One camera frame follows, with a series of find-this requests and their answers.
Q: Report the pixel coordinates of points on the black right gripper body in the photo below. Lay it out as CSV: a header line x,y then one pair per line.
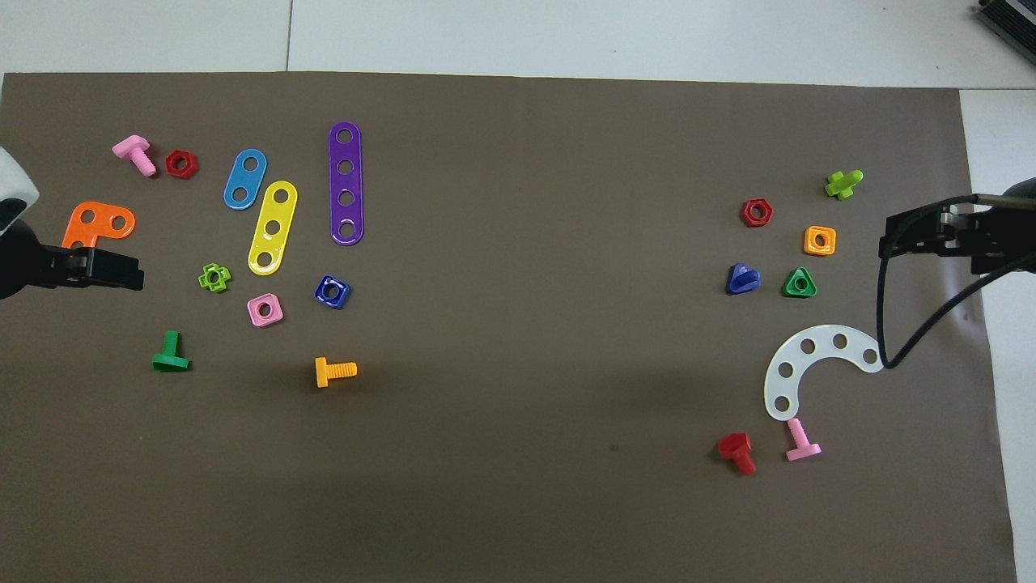
x,y
1004,243

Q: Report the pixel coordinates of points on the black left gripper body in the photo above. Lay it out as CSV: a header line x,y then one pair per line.
x,y
20,267

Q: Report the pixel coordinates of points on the blue plastic screw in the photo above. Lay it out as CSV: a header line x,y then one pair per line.
x,y
740,281

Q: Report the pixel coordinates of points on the blue square plastic nut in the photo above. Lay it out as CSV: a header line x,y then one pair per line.
x,y
343,298

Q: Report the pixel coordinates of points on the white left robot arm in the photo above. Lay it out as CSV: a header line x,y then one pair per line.
x,y
12,182

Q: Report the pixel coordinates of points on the orange three-hole corner plate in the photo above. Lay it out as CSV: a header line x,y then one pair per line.
x,y
103,220

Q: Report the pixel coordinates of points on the lime cross-head plastic screw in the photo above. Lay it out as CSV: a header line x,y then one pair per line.
x,y
842,186

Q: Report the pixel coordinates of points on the orange square plastic nut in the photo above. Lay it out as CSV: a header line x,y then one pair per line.
x,y
830,247

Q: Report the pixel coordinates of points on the green plastic screw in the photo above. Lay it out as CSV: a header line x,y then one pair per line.
x,y
170,360

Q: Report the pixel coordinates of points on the lime cross plastic nut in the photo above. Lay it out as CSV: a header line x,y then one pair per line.
x,y
225,278

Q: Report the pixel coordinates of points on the pink plastic screw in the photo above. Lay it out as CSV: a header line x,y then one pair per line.
x,y
132,147
801,449

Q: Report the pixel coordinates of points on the green triangle plastic nut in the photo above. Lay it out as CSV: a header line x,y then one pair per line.
x,y
800,293

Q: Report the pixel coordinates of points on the red hexagon plastic nut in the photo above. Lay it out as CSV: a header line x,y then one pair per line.
x,y
193,164
766,214

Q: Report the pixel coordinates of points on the white curved perforated plate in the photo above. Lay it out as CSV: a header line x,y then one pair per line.
x,y
824,338

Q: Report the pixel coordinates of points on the blue two-hole strip plate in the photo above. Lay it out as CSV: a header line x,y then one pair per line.
x,y
245,179

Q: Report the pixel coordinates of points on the pink square plastic nut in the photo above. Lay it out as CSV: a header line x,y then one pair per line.
x,y
276,317

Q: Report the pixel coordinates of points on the yellow three-hole strip plate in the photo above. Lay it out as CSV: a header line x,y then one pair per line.
x,y
278,212

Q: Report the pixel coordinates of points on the black ribbed device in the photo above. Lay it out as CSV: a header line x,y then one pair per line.
x,y
1016,16

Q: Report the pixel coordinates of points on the orange plastic screw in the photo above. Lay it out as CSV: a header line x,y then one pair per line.
x,y
324,372

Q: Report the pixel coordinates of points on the purple four-hole strip plate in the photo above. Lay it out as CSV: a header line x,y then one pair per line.
x,y
346,182

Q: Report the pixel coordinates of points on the red plastic screw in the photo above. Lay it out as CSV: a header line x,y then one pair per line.
x,y
735,445

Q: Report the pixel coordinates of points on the brown table mat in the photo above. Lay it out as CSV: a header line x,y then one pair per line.
x,y
566,138

